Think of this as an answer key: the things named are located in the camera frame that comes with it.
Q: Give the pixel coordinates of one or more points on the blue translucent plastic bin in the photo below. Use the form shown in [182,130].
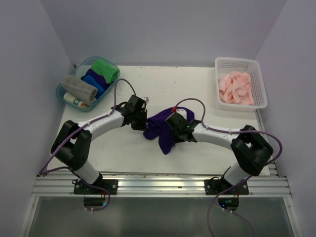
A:
[79,72]

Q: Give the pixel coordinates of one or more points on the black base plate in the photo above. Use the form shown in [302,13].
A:
[215,186]
[96,187]

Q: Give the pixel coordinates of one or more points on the grey towel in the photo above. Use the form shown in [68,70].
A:
[80,89]

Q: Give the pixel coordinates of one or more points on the purple rolled towel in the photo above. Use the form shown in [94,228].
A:
[98,78]

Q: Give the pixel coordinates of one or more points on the purple towel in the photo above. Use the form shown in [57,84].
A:
[98,78]
[157,127]

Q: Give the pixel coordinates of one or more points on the beige patterned rolled towel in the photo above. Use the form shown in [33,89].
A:
[74,101]

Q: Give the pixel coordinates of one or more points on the blue rolled towel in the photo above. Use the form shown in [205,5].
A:
[90,80]

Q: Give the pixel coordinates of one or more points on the green rolled towel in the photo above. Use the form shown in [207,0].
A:
[108,71]

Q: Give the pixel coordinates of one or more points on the pink towel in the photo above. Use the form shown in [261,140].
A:
[235,88]

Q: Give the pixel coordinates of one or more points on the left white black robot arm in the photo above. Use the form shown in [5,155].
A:
[72,144]

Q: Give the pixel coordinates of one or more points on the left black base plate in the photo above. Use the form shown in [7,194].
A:
[96,187]

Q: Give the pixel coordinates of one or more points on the white plastic basket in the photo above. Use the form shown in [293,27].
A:
[226,65]

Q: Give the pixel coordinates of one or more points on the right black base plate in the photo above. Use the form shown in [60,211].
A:
[215,186]

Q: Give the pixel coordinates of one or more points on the aluminium mounting rail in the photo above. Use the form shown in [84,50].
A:
[60,184]

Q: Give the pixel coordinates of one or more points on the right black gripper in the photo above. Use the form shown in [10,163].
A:
[177,139]

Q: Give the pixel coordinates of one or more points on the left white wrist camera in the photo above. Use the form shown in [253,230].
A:
[146,99]

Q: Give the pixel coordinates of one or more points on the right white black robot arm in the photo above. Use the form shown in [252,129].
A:
[251,150]

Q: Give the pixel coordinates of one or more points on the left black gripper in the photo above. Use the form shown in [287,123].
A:
[142,126]

